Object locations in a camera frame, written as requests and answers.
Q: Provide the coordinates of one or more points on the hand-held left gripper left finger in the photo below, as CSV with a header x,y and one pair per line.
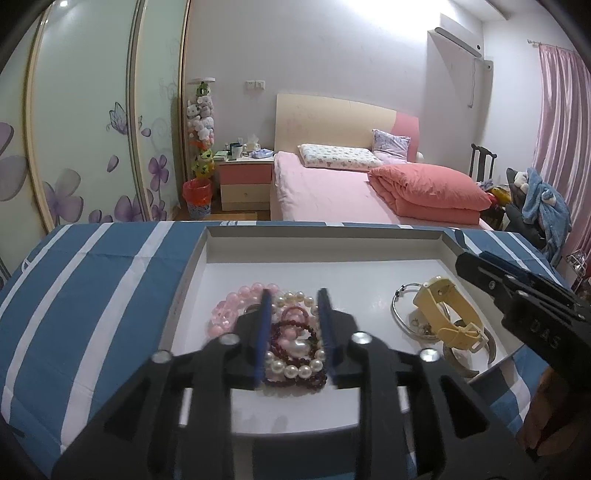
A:
x,y
259,339

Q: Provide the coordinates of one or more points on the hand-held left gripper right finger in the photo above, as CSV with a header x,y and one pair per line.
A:
x,y
325,339

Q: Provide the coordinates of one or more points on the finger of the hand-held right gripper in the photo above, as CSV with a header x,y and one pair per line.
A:
x,y
480,277
521,277

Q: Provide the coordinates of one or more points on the yellow watch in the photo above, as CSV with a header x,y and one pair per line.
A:
x,y
443,314

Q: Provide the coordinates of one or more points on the grey cardboard tray box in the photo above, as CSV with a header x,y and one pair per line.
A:
x,y
346,277

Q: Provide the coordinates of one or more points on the thin silver bangle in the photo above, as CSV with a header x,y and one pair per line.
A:
x,y
394,310

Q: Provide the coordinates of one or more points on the person's right hand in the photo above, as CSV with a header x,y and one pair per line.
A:
x,y
554,406

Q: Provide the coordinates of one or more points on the black chair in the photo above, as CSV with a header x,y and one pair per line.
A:
x,y
517,217

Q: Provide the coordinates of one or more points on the blue plush robe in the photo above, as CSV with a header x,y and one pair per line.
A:
x,y
547,203

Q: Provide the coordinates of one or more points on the red yellow toys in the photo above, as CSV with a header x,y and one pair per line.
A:
x,y
494,194

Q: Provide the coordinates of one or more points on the wide silver bangle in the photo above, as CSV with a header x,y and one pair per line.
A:
x,y
457,362

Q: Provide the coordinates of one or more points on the folded pink quilt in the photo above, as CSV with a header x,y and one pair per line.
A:
x,y
429,194

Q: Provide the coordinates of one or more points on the dark wooden chair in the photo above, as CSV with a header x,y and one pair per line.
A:
x,y
482,161

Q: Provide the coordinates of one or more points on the pink curtain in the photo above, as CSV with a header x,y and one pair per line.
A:
x,y
565,138

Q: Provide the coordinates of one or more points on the bed with beige pink headboard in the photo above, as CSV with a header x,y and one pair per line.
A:
x,y
314,194

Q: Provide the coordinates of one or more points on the red trash bin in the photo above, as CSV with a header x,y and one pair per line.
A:
x,y
197,198

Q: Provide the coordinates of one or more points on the pink beige nightstand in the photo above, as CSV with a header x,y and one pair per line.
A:
x,y
244,184

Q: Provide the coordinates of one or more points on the purple pillow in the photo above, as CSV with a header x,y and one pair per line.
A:
x,y
390,144

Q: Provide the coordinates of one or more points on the white patterned pillow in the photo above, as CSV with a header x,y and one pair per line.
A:
x,y
337,157

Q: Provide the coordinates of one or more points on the blue cloth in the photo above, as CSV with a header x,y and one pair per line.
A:
x,y
263,154

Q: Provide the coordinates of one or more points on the tissue box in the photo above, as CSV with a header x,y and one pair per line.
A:
x,y
252,145

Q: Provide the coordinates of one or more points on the blue white striped tablecloth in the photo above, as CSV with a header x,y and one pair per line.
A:
x,y
69,300

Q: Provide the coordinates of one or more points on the plush toy column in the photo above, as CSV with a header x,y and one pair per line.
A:
x,y
202,129

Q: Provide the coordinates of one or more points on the curtain rod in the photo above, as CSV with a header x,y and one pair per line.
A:
x,y
549,44

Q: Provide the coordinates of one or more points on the white air conditioner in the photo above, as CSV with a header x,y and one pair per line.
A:
x,y
457,39

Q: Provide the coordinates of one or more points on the flower print sliding wardrobe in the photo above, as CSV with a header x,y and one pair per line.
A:
x,y
83,115

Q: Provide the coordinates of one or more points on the wall switch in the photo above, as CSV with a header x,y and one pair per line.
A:
x,y
255,84

